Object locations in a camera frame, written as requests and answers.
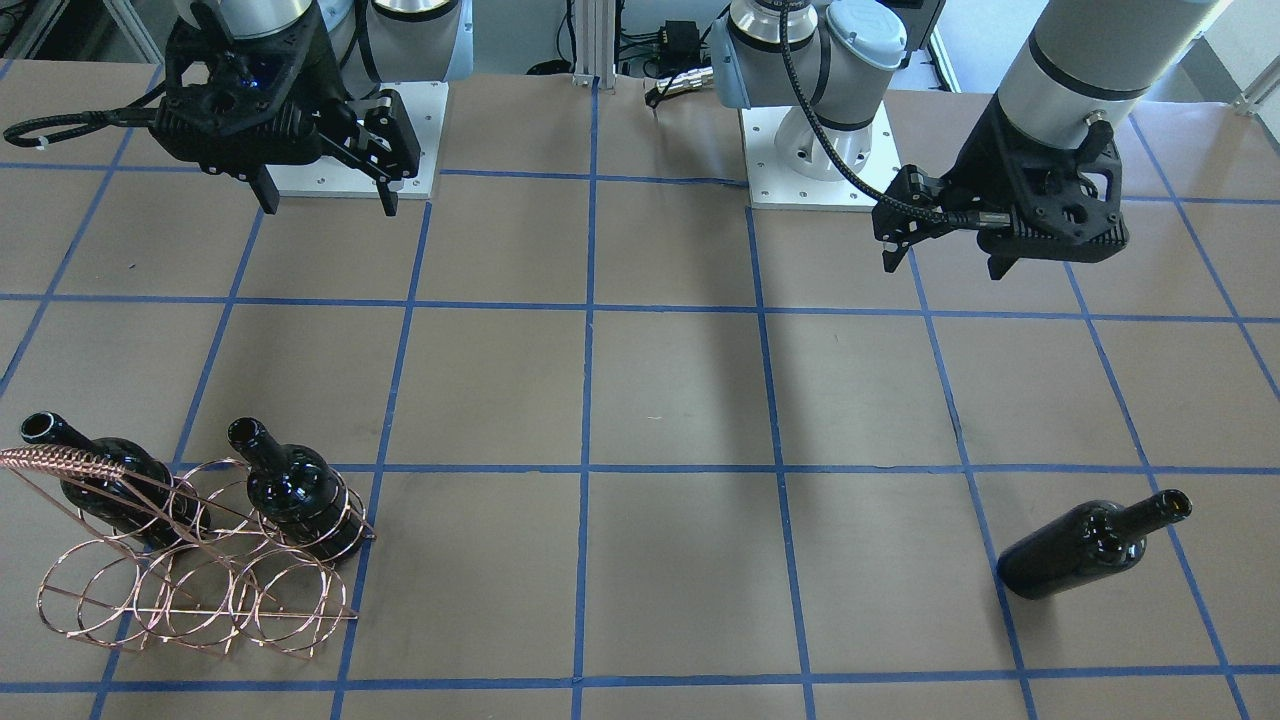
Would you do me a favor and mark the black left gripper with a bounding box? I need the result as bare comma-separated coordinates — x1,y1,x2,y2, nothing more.
872,99,1130,281

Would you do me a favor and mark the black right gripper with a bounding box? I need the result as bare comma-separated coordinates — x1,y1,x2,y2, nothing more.
152,5,401,217

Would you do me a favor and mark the dark wine bottle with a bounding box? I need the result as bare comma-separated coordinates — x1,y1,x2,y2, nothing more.
227,416,365,562
996,489,1193,600

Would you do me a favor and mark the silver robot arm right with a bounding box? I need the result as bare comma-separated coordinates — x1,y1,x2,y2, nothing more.
148,1,475,217

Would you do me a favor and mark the dark wine bottle in rack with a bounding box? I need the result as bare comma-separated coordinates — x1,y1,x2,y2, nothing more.
227,416,365,562

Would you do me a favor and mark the dark wine bottle rack end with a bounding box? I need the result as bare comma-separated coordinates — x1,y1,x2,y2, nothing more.
20,411,207,550

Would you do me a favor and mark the black power adapter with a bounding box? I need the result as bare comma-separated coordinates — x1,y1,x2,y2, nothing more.
657,20,701,73

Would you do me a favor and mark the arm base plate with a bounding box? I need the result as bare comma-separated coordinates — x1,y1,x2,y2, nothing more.
262,79,451,200
740,105,901,211

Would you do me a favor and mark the aluminium frame post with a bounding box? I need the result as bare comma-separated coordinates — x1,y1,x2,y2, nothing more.
570,0,617,91

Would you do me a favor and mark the copper wire wine basket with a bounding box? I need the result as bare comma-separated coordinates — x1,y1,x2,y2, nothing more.
3,445,360,659

